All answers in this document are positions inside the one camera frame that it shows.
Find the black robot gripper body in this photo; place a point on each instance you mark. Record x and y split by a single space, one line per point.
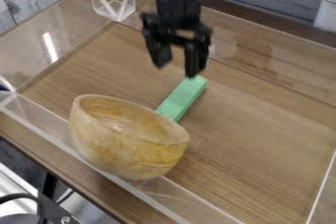
164 32

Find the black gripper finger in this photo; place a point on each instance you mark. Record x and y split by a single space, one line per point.
160 52
196 57

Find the green rectangular block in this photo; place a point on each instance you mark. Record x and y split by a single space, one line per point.
181 98

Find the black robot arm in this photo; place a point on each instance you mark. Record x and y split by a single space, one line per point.
176 9

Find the brown wooden bowl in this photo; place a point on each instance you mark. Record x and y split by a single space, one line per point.
125 139

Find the white cylindrical container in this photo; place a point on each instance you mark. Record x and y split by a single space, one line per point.
325 16

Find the black table leg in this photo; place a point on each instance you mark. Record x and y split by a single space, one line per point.
49 184

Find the clear acrylic corner bracket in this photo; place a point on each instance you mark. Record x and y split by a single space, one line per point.
113 9

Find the clear acrylic tray wall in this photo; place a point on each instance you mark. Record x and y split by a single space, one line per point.
170 199

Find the black metal bracket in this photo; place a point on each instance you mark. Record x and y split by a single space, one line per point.
53 214

